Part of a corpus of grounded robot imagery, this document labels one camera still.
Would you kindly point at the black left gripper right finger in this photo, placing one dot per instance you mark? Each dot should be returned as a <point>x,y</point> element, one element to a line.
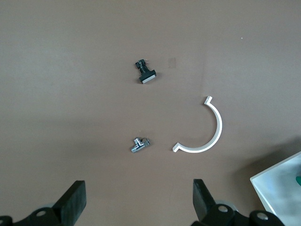
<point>203,204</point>

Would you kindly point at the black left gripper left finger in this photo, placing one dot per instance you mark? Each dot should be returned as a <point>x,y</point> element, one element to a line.
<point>68,207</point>

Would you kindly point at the white plastic drawer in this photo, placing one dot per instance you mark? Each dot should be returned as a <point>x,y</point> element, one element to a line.
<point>275,188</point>

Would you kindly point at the green mushroom push button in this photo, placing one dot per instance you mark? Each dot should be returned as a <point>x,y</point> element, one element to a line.
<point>298,180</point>

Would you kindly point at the black square push button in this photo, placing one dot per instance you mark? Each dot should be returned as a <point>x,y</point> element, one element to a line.
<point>146,75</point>

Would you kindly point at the chrome tee pipe fitting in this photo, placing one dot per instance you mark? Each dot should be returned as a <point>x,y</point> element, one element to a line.
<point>139,145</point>

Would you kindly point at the white semicircular plastic bracket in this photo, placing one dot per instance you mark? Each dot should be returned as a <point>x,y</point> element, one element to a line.
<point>218,117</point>

